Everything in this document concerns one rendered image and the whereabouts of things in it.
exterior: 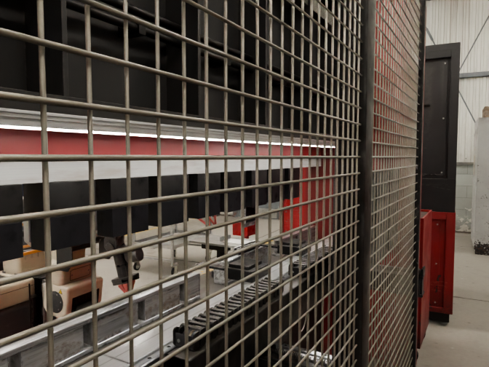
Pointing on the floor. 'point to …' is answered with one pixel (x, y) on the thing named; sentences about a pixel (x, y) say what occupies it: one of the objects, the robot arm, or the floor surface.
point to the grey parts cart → (167, 246)
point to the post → (367, 32)
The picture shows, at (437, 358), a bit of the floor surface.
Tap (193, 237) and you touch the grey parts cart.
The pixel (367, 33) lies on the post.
